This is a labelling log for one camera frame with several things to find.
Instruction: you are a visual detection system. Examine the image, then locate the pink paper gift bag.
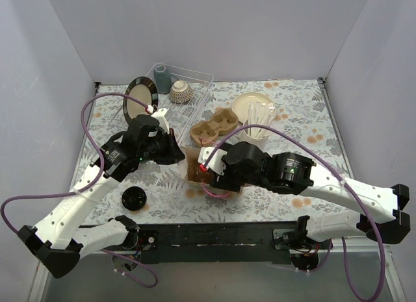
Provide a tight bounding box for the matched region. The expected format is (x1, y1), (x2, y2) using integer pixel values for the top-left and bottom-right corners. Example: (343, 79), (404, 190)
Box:
(177, 146), (231, 199)

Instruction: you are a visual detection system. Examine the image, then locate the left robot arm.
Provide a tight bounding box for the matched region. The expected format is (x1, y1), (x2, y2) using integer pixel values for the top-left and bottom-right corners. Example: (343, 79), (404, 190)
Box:
(18, 108), (185, 278)

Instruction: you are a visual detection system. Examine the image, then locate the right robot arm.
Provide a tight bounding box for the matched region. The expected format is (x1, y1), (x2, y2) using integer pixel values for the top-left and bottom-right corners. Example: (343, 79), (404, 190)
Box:
(198, 142), (411, 249)

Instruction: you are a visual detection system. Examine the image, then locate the patterned ceramic bowl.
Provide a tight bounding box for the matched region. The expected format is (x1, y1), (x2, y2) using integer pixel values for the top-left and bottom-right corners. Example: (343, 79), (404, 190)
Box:
(169, 80), (194, 104)

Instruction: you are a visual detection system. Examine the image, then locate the black rimmed cream plate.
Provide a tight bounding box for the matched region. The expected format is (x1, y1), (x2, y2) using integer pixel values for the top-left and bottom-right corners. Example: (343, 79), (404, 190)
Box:
(123, 77), (159, 123)

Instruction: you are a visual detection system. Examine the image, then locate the cream round plate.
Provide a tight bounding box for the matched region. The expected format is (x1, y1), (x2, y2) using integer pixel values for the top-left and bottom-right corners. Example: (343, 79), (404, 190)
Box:
(231, 92), (275, 124)

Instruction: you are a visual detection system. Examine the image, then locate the white straw holder cup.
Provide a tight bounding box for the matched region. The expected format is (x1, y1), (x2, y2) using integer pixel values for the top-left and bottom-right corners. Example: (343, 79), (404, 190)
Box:
(241, 103), (276, 150)

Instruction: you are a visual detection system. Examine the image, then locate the grey blue mug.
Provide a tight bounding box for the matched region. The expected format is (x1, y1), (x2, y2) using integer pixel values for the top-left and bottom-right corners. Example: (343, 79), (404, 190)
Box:
(153, 65), (172, 94)

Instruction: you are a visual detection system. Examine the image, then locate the floral table mat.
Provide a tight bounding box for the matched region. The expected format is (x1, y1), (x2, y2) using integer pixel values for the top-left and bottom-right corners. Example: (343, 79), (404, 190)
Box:
(84, 80), (350, 225)

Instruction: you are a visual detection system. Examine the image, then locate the white wire dish rack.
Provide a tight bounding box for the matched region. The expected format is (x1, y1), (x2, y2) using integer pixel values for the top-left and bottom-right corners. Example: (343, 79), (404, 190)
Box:
(112, 62), (215, 150)

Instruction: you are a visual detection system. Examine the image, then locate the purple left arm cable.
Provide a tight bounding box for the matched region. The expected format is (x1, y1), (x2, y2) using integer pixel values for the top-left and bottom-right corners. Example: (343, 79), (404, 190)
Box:
(1, 93), (159, 288)

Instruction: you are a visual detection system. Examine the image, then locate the black mounting rail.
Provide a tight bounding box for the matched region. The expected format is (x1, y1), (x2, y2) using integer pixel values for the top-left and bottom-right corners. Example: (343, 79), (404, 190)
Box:
(131, 221), (323, 270)

